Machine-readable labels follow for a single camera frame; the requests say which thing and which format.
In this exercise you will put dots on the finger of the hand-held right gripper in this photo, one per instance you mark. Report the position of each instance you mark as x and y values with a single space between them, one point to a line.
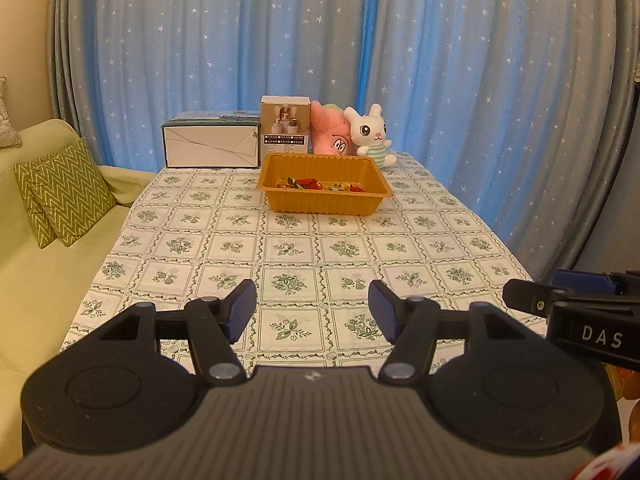
582 280
527 296

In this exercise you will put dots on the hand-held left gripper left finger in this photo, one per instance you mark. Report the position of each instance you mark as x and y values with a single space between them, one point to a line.
241 310

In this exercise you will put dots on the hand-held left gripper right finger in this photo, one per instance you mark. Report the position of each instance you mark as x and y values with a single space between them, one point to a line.
384 310

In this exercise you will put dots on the crinkled red foil wrapper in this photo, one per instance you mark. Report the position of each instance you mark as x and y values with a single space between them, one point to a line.
356 189

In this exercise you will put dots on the orange plastic tray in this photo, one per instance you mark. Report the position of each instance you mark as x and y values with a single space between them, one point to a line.
320 202

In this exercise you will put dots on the large red foil wrapper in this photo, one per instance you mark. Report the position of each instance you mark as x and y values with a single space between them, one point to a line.
307 183

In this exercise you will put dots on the orange patterned cloth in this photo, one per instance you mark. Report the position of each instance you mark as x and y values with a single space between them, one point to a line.
622 382

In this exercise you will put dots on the floral checked tablecloth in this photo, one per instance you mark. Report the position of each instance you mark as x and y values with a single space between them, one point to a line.
300 250

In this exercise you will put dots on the red patterned clothing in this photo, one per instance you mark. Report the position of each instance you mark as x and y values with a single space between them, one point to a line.
607 466

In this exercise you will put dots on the white cardboard box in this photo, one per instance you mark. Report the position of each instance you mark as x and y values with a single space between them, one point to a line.
210 142

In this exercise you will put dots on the white bunny plush toy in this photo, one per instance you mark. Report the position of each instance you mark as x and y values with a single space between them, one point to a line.
370 132

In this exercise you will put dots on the pink plush toy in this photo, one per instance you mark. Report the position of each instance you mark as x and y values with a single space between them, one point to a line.
330 132

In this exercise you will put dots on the beige photo product box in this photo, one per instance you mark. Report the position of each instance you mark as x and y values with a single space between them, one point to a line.
284 127

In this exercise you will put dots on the pale green sofa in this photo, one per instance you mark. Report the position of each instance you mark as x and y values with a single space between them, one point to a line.
50 285

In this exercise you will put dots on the green chevron pillow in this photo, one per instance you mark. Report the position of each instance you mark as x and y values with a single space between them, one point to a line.
75 190
35 210

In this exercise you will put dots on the blue star curtain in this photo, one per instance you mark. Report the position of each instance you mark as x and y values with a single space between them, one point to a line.
210 35
500 85

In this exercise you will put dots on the beige embroidered pillow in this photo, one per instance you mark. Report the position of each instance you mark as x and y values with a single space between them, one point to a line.
7 120

